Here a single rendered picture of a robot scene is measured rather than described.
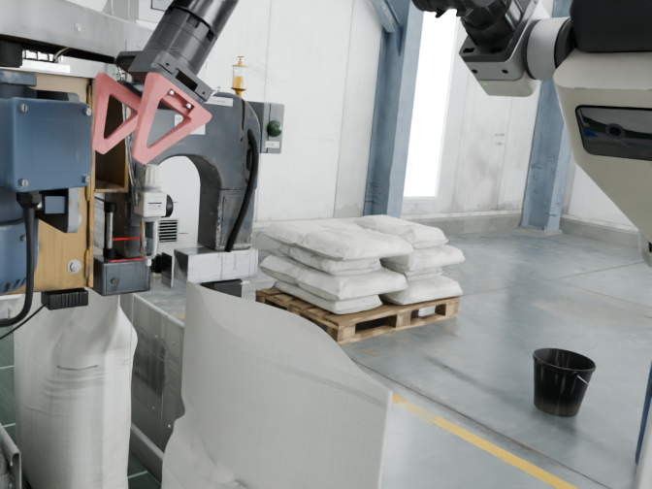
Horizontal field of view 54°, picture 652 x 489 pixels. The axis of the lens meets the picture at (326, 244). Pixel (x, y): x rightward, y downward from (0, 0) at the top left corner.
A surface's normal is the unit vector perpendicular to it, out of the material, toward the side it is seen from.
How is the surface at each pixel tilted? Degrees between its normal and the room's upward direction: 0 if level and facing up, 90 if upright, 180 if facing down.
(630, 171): 130
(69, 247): 90
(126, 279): 90
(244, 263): 90
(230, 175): 90
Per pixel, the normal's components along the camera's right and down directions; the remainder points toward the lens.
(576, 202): -0.75, 0.06
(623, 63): -0.42, -0.71
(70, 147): 0.91, 0.16
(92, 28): 0.98, 0.12
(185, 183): 0.65, 0.21
